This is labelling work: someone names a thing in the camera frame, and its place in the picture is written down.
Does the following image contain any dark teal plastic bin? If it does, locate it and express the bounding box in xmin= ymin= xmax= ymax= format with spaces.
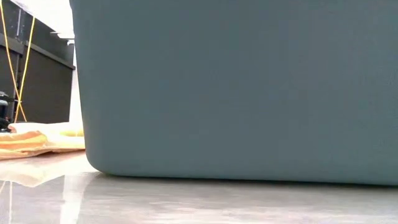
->
xmin=68 ymin=0 xmax=398 ymax=187

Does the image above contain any dark cabinet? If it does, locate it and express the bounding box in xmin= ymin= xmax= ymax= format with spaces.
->
xmin=0 ymin=0 xmax=76 ymax=124

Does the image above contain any yellow cable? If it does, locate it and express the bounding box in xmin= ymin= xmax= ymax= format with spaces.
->
xmin=0 ymin=0 xmax=35 ymax=124

